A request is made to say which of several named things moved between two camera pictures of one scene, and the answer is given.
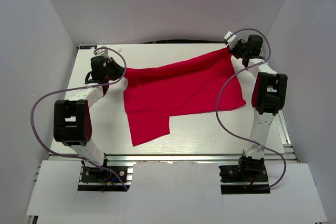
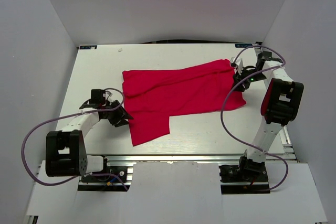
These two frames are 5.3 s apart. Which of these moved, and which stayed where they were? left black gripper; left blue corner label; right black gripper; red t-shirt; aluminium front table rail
Moved: left black gripper; right black gripper
Stayed: red t-shirt; left blue corner label; aluminium front table rail
